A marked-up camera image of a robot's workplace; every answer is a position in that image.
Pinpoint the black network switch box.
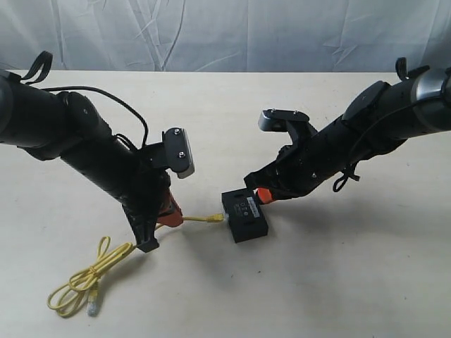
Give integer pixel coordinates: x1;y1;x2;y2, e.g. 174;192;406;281
221;188;268;243

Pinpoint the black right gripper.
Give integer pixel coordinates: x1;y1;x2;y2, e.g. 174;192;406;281
244;121;360;205

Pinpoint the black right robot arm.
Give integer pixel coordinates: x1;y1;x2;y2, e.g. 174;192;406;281
244;57;450;204

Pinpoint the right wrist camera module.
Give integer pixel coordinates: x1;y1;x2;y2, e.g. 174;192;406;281
258;108;318;145

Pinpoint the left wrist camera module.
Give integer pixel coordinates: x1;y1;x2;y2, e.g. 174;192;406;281
145;127;194;179

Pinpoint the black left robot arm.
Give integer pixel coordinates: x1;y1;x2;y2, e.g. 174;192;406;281
1;51;194;253

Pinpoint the yellow ethernet cable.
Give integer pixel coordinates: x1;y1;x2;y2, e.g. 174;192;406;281
47;212;225;318

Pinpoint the grey wrinkled backdrop cloth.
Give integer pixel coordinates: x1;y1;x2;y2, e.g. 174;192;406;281
1;1;450;73

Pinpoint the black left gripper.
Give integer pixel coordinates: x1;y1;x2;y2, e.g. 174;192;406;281
105;147;183;253

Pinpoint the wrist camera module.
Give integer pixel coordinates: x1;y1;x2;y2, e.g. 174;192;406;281
145;127;194;179
258;108;318;145

